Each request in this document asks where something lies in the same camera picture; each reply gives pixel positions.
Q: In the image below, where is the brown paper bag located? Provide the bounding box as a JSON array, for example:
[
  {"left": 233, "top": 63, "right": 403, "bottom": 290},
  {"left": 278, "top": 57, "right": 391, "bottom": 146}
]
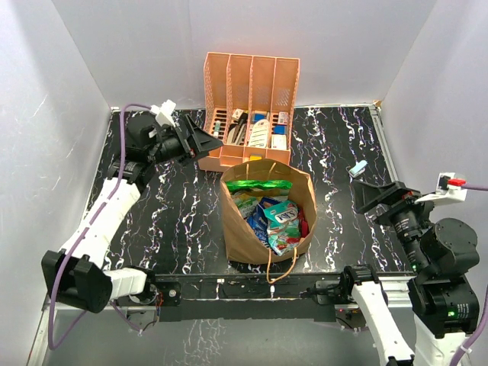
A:
[{"left": 220, "top": 159, "right": 317, "bottom": 284}]

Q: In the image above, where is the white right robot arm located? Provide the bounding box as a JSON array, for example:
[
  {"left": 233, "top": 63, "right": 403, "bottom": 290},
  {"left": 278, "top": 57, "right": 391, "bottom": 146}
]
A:
[{"left": 308, "top": 173, "right": 486, "bottom": 365}]

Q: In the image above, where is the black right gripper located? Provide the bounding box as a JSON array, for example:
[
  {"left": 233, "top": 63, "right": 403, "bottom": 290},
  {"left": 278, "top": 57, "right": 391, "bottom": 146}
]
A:
[{"left": 351, "top": 178, "right": 441, "bottom": 273}]

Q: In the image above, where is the green chips bag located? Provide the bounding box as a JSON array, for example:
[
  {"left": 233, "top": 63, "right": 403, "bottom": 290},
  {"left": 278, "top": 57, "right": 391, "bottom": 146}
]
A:
[{"left": 226, "top": 180, "right": 293, "bottom": 194}]

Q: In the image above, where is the blue cookie snack bag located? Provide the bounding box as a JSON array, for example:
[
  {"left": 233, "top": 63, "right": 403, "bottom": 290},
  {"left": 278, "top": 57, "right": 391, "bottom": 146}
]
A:
[{"left": 246, "top": 204, "right": 271, "bottom": 249}]

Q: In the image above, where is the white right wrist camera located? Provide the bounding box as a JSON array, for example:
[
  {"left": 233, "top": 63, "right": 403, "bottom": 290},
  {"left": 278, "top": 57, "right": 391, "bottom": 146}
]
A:
[{"left": 415, "top": 172, "right": 467, "bottom": 207}]

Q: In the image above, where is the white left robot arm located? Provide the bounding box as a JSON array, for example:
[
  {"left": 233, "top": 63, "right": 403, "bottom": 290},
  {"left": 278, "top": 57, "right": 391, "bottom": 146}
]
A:
[{"left": 41, "top": 114, "right": 223, "bottom": 313}]

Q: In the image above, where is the orange plastic desk organizer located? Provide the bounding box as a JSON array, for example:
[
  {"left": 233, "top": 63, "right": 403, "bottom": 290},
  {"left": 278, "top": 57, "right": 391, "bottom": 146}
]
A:
[{"left": 198, "top": 52, "right": 300, "bottom": 172}]

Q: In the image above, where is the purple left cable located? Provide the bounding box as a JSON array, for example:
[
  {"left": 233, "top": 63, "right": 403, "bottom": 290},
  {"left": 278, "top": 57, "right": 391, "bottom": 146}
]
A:
[{"left": 47, "top": 103, "right": 153, "bottom": 351}]

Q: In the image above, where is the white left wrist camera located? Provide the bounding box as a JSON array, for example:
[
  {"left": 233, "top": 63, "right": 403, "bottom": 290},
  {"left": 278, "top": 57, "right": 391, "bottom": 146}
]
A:
[{"left": 149, "top": 99, "right": 176, "bottom": 127}]

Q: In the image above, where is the teal candy snack bag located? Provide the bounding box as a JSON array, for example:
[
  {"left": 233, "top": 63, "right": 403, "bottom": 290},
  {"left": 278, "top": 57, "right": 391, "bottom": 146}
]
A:
[{"left": 264, "top": 201, "right": 301, "bottom": 256}]

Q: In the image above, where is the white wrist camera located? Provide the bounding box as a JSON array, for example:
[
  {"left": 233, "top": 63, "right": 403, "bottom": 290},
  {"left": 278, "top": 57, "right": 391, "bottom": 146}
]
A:
[
  {"left": 149, "top": 99, "right": 176, "bottom": 127},
  {"left": 415, "top": 172, "right": 467, "bottom": 207}
]

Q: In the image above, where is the black mounting rail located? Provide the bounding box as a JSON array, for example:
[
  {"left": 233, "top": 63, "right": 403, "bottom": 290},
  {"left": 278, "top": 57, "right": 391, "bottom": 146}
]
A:
[{"left": 156, "top": 273, "right": 358, "bottom": 322}]

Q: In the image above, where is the white label card pack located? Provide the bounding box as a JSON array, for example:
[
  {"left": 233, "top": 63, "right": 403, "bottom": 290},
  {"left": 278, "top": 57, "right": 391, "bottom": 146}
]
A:
[{"left": 248, "top": 119, "right": 269, "bottom": 148}]

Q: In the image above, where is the white glue stick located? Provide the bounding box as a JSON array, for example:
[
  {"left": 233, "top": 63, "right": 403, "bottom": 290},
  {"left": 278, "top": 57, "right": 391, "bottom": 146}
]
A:
[{"left": 213, "top": 122, "right": 220, "bottom": 138}]

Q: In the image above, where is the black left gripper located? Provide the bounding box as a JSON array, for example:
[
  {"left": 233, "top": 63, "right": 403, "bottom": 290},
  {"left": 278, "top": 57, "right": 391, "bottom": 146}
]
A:
[{"left": 147, "top": 115, "right": 223, "bottom": 166}]

